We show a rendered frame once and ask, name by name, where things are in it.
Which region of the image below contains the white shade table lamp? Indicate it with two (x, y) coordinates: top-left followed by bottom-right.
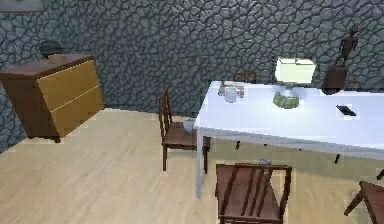
(272, 57), (317, 110)

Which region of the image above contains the white cup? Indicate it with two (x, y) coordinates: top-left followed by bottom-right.
(223, 86), (238, 104)

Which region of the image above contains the white dining table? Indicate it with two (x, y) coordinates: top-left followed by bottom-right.
(193, 80), (384, 200)

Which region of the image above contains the brown wooden chair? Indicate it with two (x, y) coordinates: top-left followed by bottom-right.
(343, 180), (384, 224)
(214, 162), (293, 224)
(158, 88), (212, 175)
(232, 70), (258, 84)

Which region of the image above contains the brown and yellow drawer chest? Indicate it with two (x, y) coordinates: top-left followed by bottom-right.
(0, 54), (105, 144)

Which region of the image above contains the dark brown statue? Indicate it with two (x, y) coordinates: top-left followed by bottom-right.
(321, 27), (360, 96)

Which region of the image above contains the black and yellow basketball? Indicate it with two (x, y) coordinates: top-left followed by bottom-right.
(38, 40), (64, 60)

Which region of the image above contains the grey framed wall picture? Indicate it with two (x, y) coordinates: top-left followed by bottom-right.
(0, 0), (45, 14)

